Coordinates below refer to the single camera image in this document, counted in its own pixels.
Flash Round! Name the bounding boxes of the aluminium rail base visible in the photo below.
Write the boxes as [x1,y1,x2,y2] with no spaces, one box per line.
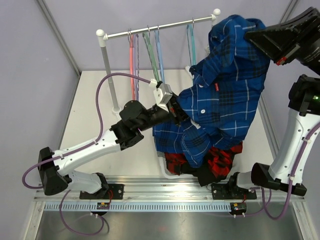
[33,174,306,213]

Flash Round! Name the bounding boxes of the lilac hanger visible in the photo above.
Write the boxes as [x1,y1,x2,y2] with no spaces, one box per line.
[133,34,140,101]

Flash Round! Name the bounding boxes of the blue plaid shirt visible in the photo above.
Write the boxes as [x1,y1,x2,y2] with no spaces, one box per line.
[152,14,270,168]

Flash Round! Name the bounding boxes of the clothes rack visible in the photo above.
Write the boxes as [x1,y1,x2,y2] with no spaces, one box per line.
[96,8,221,115]

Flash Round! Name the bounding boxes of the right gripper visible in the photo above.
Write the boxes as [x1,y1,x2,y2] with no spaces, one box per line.
[245,8,320,76]

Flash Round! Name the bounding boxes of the white plastic basket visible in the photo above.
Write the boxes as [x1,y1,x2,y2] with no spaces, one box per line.
[157,152,198,179]

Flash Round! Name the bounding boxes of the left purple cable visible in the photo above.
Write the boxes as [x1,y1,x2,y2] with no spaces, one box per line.
[21,72,161,235]

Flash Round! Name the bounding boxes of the purple cable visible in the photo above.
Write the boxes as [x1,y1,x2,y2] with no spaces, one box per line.
[259,119,320,221]
[21,72,161,235]

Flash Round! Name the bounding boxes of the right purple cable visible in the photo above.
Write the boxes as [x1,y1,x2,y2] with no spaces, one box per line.
[259,119,320,221]

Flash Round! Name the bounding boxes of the light blue hanger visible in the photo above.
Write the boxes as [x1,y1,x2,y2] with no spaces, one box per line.
[154,26,165,83]

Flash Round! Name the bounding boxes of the pink hanger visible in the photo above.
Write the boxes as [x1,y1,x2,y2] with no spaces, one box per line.
[128,35,136,100]

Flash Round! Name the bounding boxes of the red black plaid shirt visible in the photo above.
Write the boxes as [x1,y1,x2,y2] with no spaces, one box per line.
[163,142,244,185]

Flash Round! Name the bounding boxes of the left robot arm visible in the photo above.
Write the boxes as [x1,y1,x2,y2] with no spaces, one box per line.
[38,96,188,199]

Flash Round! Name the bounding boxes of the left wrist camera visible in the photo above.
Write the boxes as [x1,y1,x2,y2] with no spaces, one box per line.
[148,78,173,113]

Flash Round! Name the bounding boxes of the teal hanger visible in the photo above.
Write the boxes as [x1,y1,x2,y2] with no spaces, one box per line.
[186,20,196,66]

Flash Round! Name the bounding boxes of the black plain shirt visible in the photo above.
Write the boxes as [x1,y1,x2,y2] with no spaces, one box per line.
[180,163,220,187]

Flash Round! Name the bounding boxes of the mint green hanger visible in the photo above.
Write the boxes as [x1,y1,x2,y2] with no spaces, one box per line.
[142,26,160,82]

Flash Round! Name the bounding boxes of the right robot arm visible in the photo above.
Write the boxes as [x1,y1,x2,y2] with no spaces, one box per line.
[225,7,320,198]

